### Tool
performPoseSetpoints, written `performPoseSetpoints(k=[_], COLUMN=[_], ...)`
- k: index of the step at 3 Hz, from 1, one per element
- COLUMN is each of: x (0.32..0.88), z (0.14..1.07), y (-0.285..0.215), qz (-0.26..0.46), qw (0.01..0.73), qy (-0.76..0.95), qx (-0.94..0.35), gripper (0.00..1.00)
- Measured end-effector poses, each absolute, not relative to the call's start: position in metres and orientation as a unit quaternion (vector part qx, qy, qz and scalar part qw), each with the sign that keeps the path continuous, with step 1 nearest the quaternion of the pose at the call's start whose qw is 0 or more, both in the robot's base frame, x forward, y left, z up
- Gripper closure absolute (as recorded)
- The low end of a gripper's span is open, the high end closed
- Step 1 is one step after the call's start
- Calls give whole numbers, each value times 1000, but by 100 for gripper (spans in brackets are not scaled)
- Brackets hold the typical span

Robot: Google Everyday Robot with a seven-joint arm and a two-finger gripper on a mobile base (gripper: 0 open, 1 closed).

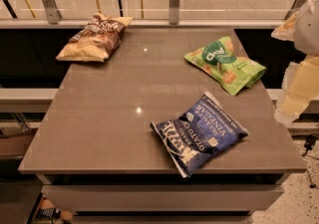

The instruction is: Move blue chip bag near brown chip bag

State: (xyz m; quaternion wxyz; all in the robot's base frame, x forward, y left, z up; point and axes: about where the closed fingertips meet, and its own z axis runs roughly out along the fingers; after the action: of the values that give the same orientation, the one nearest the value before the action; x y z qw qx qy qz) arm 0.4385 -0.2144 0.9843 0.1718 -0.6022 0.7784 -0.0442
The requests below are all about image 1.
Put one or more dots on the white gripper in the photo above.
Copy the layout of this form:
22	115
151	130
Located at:
307	29

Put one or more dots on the blue kettle chip bag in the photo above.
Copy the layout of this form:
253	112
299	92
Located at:
199	134

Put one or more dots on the green chip bag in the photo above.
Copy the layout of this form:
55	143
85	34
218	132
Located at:
233	73

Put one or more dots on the brown chip bag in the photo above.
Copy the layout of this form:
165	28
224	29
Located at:
97	41

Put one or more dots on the grey drawer front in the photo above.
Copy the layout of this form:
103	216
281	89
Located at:
171	198

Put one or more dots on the cardboard box lower left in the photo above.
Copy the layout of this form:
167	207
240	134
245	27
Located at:
16	144

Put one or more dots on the items on lower shelf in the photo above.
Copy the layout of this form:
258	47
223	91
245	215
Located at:
47	213

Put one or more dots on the middle metal railing bracket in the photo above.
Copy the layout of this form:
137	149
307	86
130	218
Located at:
173	11

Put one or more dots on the left metal railing bracket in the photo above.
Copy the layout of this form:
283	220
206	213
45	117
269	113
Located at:
53	14

